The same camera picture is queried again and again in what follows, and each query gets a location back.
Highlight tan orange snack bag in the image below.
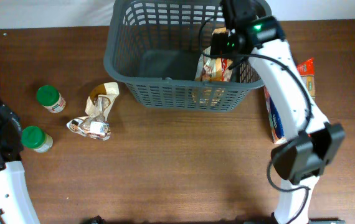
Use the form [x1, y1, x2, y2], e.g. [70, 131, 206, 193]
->
[192, 27, 235, 105]

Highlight green lid jar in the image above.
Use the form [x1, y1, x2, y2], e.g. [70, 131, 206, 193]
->
[36, 85, 67, 113]
[21, 126, 54, 153]

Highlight beige snack bag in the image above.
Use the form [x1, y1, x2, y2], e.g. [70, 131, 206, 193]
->
[66, 82, 120, 141]

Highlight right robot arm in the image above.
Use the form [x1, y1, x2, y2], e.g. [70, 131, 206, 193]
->
[219, 1, 345, 223]

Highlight orange pasta packet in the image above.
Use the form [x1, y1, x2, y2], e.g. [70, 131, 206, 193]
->
[296, 58, 316, 99]

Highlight blue white carton box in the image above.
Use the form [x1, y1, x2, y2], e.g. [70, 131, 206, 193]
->
[263, 87, 286, 144]

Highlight grey plastic shopping basket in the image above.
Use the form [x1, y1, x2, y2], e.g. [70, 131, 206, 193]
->
[103, 0, 263, 112]

